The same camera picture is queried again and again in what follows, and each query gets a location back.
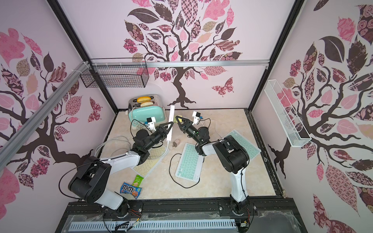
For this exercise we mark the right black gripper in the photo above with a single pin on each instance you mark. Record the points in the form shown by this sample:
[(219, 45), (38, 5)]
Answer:
[(185, 124)]

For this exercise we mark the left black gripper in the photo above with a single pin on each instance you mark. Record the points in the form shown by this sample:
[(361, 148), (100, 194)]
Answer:
[(161, 130)]

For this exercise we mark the white power strip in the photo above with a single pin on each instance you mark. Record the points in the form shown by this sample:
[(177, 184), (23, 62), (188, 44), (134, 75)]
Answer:
[(171, 117)]

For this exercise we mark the yellow wireless keyboard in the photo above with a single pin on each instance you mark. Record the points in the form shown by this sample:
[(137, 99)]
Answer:
[(156, 156)]

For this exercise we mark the green wireless keyboard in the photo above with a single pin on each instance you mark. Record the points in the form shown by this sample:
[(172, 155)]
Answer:
[(190, 164)]

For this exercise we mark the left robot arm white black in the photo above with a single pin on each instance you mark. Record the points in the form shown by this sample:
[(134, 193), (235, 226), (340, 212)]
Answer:
[(90, 181)]

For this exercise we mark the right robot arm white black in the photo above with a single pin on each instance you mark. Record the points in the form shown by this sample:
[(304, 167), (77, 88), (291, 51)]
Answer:
[(232, 156)]

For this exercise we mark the mint green toaster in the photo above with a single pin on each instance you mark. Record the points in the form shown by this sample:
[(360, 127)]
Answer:
[(139, 112)]

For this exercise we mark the yellow bread slice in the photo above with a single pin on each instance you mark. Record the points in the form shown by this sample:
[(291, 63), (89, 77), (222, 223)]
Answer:
[(144, 99)]

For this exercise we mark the green snack packet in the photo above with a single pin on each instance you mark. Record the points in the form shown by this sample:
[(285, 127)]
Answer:
[(137, 181)]

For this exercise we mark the blue m&m's candy bag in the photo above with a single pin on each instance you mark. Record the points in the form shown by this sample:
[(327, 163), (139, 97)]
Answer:
[(130, 189)]

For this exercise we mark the black wire basket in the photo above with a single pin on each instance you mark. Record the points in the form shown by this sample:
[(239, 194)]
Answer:
[(117, 74)]

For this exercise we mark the white vented cable duct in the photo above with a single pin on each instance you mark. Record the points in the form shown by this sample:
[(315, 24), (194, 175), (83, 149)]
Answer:
[(150, 225)]

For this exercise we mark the white wire shelf basket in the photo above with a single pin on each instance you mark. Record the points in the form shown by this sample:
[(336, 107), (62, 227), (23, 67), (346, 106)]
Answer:
[(282, 101)]

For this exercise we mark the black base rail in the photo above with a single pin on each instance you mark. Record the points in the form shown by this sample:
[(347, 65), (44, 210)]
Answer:
[(222, 206)]

